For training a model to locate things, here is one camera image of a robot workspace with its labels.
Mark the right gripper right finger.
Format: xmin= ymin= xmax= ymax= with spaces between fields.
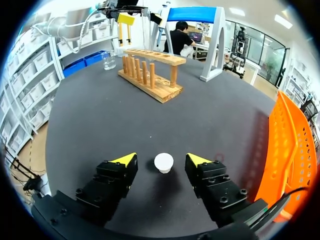
xmin=184 ymin=152 xmax=269 ymax=229

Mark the clear glass test tube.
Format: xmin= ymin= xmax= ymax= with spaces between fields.
xmin=141 ymin=7 xmax=148 ymax=51

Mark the white cable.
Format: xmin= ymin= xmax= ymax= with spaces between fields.
xmin=31 ymin=5 xmax=107 ymax=55

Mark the white rubber stopper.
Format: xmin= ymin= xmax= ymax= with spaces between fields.
xmin=153 ymin=152 xmax=175 ymax=174

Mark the orange perforated tip rack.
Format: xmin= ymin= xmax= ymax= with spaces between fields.
xmin=253 ymin=90 xmax=320 ymax=224

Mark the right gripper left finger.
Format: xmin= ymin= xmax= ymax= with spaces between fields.
xmin=75 ymin=151 xmax=139 ymax=227

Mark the wooden test tube rack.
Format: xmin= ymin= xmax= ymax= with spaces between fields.
xmin=117 ymin=48 xmax=188 ymax=104

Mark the white blue pipette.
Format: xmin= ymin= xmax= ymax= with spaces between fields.
xmin=155 ymin=0 xmax=172 ymax=48

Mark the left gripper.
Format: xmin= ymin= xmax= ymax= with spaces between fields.
xmin=98 ymin=0 xmax=164 ymax=27

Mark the person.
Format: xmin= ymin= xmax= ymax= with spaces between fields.
xmin=163 ymin=20 xmax=197 ymax=57

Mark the white pipette stand blue panel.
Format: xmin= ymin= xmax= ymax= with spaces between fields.
xmin=149 ymin=6 xmax=227 ymax=83

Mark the clear glass beaker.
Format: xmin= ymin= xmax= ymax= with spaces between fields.
xmin=101 ymin=50 xmax=117 ymax=71

